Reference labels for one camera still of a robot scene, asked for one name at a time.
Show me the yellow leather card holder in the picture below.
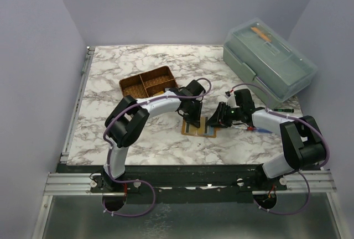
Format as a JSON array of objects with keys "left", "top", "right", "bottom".
[{"left": 181, "top": 116, "right": 219, "bottom": 138}]

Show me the small black green screwdriver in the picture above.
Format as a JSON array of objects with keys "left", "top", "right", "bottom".
[{"left": 273, "top": 108, "right": 295, "bottom": 113}]

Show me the clear lid plastic toolbox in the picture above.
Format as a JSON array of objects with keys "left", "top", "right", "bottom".
[{"left": 223, "top": 18, "right": 317, "bottom": 108}]

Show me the orange tool inside toolbox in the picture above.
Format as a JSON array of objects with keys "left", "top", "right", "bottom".
[{"left": 251, "top": 27, "right": 272, "bottom": 43}]

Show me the brown woven basket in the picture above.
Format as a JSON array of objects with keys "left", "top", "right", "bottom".
[{"left": 119, "top": 66, "right": 178, "bottom": 98}]

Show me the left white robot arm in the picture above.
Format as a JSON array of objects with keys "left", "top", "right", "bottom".
[{"left": 91, "top": 77, "right": 212, "bottom": 192}]

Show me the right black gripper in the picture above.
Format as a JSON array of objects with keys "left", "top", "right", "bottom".
[{"left": 206, "top": 102, "right": 243, "bottom": 128}]

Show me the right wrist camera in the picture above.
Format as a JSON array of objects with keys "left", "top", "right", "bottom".
[{"left": 225, "top": 90, "right": 237, "bottom": 107}]

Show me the red blue screwdriver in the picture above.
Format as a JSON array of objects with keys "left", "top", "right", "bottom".
[{"left": 233, "top": 126, "right": 272, "bottom": 134}]

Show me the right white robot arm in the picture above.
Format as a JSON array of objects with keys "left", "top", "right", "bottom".
[{"left": 206, "top": 89, "right": 329, "bottom": 190}]

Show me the aluminium rail frame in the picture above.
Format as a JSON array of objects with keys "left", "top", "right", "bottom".
[{"left": 32, "top": 46, "right": 96, "bottom": 238}]

